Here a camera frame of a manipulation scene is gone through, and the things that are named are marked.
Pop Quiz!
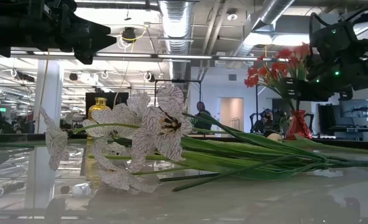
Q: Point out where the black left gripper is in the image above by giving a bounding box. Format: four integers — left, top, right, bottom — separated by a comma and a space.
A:
25, 0, 117, 65

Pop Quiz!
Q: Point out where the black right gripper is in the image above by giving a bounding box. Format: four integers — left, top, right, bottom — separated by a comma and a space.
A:
283, 21, 359, 101

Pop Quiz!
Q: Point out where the red artificial flower bunch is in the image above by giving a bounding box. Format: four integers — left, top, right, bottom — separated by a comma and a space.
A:
244, 42, 311, 111

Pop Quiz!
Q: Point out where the cream artificial tulip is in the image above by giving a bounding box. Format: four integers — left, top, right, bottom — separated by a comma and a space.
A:
264, 129, 283, 141

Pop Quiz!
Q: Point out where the white artificial flower bunch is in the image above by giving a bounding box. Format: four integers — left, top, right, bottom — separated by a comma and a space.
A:
39, 85, 368, 195

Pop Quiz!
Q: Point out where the red glass vase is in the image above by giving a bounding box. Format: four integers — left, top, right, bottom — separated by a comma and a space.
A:
285, 109, 313, 141

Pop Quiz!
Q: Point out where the yellow glass vase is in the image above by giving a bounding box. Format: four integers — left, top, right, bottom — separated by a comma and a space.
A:
86, 96, 111, 144

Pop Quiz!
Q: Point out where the dark desk screen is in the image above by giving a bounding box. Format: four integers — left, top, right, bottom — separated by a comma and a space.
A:
317, 103, 337, 134

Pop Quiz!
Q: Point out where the grey desk monitor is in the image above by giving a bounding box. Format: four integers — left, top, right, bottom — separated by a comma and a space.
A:
339, 99, 368, 118

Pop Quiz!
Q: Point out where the person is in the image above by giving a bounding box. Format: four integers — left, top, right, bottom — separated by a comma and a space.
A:
193, 101, 213, 131
251, 108, 281, 135

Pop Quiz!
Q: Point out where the white square pillar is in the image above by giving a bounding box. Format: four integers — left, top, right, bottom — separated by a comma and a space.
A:
34, 60, 65, 134

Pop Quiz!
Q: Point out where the black monitor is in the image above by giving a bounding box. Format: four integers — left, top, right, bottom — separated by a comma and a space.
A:
85, 91, 129, 125

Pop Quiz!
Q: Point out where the black ceiling camera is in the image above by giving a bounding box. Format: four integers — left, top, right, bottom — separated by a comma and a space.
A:
121, 27, 137, 43

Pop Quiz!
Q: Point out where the yellow cable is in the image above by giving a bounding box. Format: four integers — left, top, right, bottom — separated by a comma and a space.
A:
36, 49, 51, 134

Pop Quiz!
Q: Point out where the silver ventilation duct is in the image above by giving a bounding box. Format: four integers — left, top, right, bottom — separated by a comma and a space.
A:
230, 0, 297, 68
159, 0, 193, 82

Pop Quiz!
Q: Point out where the black metal frame stand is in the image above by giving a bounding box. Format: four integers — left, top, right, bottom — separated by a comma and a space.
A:
154, 79, 203, 134

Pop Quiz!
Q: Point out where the black table frame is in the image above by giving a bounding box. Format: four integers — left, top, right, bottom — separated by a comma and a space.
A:
0, 133, 368, 150

